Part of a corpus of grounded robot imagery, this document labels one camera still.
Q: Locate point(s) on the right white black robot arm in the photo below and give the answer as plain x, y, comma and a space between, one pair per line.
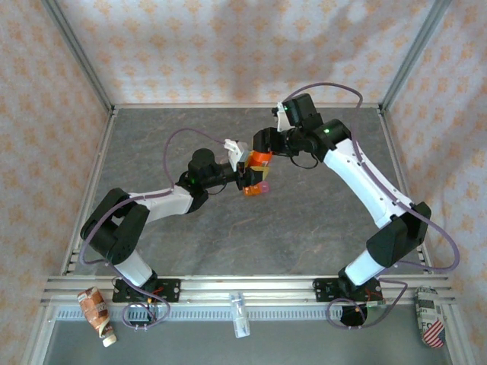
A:
361, 178

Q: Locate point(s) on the clear plastic bottle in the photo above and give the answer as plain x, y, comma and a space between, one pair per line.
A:
239, 315

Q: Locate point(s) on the small orange and pink blocks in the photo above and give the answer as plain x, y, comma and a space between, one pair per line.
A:
256, 190

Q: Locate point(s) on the orange patterned backdrop cloth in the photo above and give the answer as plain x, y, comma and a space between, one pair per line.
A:
243, 45

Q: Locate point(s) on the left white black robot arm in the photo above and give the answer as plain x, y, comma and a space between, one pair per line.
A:
167, 201

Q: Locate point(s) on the aluminium frame post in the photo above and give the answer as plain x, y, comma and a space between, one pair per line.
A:
81, 61
414, 53

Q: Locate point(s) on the wide aluminium base rail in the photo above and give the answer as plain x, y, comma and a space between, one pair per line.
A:
247, 285

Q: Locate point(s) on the brown drink bottle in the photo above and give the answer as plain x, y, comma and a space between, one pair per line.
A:
95, 310

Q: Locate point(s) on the flag print can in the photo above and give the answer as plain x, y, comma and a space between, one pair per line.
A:
431, 323

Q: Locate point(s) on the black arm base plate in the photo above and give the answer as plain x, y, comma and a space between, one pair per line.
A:
323, 291
171, 291

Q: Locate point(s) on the orange pill bottle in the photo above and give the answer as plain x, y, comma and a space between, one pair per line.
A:
262, 159

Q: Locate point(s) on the aluminium frame rail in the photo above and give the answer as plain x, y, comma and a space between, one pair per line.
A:
393, 152
102, 152
247, 105

